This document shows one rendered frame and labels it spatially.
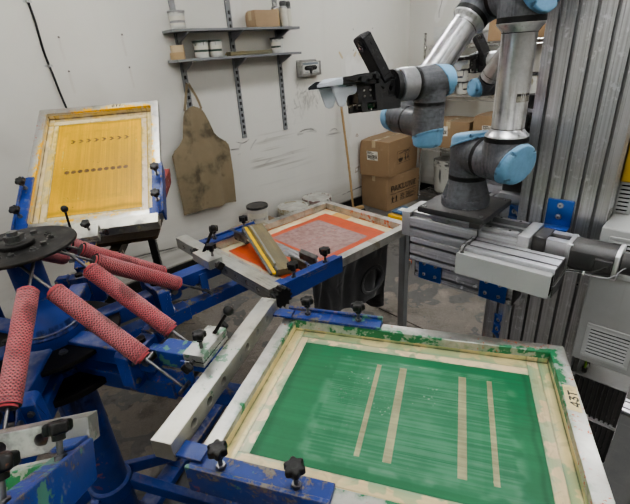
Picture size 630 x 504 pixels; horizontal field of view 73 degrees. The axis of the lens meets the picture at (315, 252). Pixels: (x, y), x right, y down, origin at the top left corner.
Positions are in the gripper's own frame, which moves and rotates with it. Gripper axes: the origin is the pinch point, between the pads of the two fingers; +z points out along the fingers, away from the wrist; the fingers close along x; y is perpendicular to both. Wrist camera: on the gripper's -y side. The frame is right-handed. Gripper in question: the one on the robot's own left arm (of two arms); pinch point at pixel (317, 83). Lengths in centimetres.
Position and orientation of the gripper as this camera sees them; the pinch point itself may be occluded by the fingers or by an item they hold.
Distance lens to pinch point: 99.2
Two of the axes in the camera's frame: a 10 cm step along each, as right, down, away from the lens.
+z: -9.1, 2.3, -3.4
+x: -3.9, -2.4, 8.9
